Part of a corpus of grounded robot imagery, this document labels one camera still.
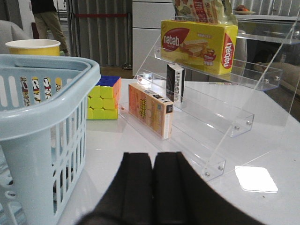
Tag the fruit plate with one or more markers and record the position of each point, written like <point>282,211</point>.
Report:
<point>243,10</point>

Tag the snack bag on top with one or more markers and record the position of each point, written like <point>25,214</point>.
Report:
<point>205,11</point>

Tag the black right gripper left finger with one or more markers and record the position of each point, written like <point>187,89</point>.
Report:
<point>128,200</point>

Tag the clear acrylic right shelf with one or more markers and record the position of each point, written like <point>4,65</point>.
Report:
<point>244,118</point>

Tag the yellow nabati wafer box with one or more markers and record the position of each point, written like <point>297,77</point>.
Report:
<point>204,46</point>

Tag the white refrigerator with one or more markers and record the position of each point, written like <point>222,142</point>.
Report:
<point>147,16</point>

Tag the yellow popcorn cup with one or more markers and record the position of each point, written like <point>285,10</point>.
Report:
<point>35,47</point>

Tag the orange snack box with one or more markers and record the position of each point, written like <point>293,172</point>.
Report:
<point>152,109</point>

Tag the standing person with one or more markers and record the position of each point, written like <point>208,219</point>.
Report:
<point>46,18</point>

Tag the black white small box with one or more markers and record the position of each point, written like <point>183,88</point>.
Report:
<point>175,82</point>

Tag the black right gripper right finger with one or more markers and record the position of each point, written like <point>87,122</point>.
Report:
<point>182,197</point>

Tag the light blue plastic basket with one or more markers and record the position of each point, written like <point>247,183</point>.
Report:
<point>43,102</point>

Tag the rubiks cube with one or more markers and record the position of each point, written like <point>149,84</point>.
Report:
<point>103,99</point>

